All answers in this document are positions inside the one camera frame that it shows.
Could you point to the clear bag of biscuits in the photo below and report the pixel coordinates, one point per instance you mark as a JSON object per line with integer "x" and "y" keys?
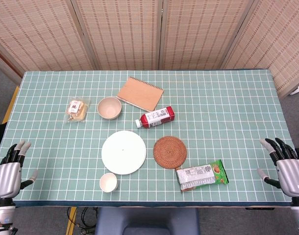
{"x": 77, "y": 110}

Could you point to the bamboo folding screen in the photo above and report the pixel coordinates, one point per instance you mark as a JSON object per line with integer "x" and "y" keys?
{"x": 130, "y": 34}

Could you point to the brown spiral notebook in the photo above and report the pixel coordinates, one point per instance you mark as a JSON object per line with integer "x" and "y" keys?
{"x": 140, "y": 94}

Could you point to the yellow table frame edge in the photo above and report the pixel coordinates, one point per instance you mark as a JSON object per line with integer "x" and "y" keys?
{"x": 11, "y": 105}

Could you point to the green checkered tablecloth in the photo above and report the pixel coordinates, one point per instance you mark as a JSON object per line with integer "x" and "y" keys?
{"x": 225, "y": 117}

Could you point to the green snack packet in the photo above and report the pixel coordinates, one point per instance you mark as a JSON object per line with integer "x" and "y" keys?
{"x": 201, "y": 176}

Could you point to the beige bowl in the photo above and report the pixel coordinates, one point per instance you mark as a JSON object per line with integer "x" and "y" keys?
{"x": 109, "y": 108}

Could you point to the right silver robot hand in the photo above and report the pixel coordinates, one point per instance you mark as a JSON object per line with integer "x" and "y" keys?
{"x": 290, "y": 173}

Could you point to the blue chair seat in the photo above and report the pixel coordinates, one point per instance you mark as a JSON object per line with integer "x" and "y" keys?
{"x": 147, "y": 220}

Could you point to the yellow table leg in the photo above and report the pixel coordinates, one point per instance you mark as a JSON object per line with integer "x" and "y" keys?
{"x": 71, "y": 220}

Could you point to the white round plate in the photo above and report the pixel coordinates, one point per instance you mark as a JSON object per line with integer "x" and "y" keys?
{"x": 123, "y": 153}

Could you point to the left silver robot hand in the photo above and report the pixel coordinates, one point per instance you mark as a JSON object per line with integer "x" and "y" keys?
{"x": 6, "y": 176}

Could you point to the woven rattan coaster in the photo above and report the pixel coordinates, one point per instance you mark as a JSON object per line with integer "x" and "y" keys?
{"x": 170, "y": 152}

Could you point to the white paper cup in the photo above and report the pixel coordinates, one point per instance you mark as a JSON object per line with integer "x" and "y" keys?
{"x": 107, "y": 182}

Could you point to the red juice bottle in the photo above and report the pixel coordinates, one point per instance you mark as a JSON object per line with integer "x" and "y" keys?
{"x": 156, "y": 117}

